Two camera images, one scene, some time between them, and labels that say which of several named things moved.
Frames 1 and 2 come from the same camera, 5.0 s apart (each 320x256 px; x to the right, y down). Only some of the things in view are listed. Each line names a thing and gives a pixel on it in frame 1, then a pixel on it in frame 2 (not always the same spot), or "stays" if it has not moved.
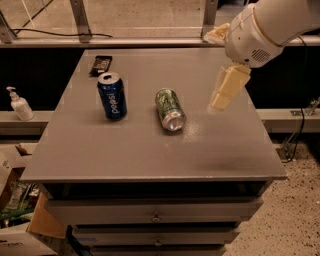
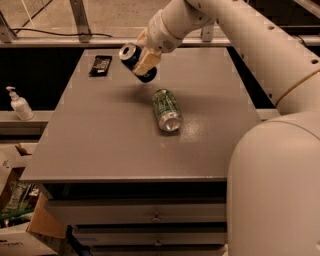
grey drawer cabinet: (139, 164) stays
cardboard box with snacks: (22, 200) stays
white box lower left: (16, 241) stays
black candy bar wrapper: (101, 65) stays
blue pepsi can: (113, 96) to (129, 54)
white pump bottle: (20, 105) stays
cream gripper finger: (229, 84) to (147, 63)
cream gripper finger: (218, 34) to (142, 37)
